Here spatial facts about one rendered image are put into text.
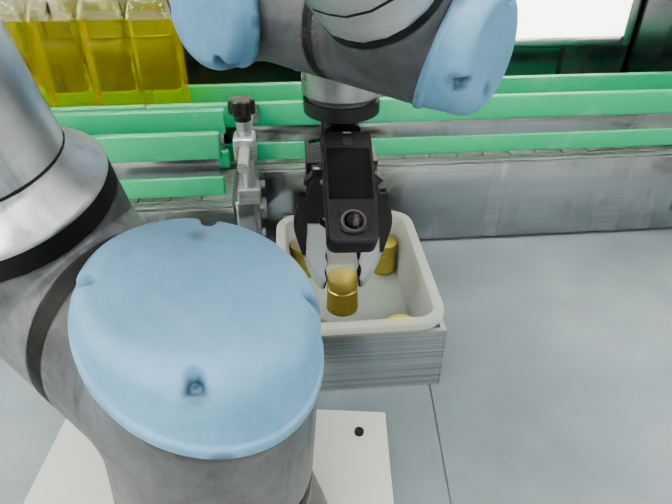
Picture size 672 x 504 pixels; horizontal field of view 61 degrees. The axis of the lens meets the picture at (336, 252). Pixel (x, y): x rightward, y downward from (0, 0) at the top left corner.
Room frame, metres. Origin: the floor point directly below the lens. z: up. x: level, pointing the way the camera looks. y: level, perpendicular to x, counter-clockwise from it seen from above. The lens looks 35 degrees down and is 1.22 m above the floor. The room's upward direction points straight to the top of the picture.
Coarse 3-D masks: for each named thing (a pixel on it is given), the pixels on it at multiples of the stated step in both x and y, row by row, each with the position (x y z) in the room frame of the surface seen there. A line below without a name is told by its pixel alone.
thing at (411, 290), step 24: (288, 216) 0.63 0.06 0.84; (288, 240) 0.61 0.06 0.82; (408, 240) 0.58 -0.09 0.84; (336, 264) 0.62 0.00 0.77; (408, 264) 0.56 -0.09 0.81; (360, 288) 0.57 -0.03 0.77; (384, 288) 0.57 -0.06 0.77; (408, 288) 0.54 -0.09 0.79; (432, 288) 0.48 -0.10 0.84; (360, 312) 0.52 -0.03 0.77; (384, 312) 0.52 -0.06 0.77; (408, 312) 0.52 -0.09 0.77; (432, 312) 0.44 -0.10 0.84
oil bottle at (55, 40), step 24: (48, 0) 0.70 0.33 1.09; (72, 0) 0.73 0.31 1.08; (48, 24) 0.70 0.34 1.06; (72, 24) 0.70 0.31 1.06; (48, 48) 0.70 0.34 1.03; (72, 48) 0.70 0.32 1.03; (48, 72) 0.70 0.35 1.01; (72, 72) 0.70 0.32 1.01; (48, 96) 0.70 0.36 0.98; (72, 96) 0.70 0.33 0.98
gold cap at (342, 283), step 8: (336, 272) 0.50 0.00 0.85; (344, 272) 0.50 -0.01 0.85; (352, 272) 0.50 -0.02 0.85; (328, 280) 0.48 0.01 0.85; (336, 280) 0.48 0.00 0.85; (344, 280) 0.48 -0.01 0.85; (352, 280) 0.48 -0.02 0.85; (328, 288) 0.48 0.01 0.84; (336, 288) 0.47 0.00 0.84; (344, 288) 0.47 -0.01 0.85; (352, 288) 0.48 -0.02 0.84; (328, 296) 0.48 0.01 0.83; (336, 296) 0.47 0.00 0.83; (344, 296) 0.47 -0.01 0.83; (352, 296) 0.48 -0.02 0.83; (328, 304) 0.48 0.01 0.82; (336, 304) 0.47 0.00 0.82; (344, 304) 0.47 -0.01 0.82; (352, 304) 0.48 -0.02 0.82; (336, 312) 0.47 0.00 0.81; (344, 312) 0.47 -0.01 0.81; (352, 312) 0.48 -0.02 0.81
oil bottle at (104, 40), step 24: (96, 0) 0.71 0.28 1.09; (120, 0) 0.73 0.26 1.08; (96, 24) 0.70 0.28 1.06; (120, 24) 0.71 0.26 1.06; (96, 48) 0.70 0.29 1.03; (120, 48) 0.70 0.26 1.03; (96, 72) 0.70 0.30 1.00; (120, 72) 0.70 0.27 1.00; (96, 96) 0.70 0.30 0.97; (120, 96) 0.70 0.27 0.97
